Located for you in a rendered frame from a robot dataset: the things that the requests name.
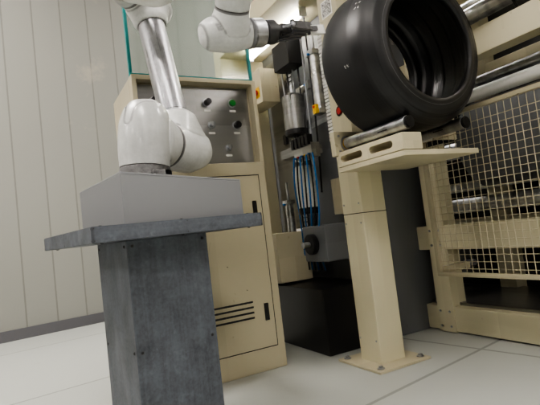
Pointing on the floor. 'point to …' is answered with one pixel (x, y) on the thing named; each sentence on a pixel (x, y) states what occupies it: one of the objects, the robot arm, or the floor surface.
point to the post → (368, 250)
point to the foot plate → (385, 363)
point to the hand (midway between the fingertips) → (315, 30)
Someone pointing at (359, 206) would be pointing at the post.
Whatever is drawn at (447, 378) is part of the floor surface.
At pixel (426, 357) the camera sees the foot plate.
